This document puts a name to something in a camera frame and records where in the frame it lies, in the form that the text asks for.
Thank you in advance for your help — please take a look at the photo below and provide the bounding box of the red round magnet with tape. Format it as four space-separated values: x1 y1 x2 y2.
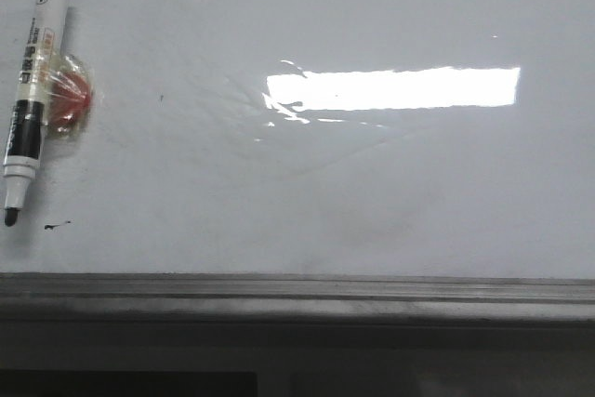
46 54 95 139

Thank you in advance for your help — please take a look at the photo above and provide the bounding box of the black and white whiteboard marker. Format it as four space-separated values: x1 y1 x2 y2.
3 0 70 227

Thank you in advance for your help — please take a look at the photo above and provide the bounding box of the white whiteboard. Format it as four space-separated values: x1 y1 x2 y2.
1 0 594 279

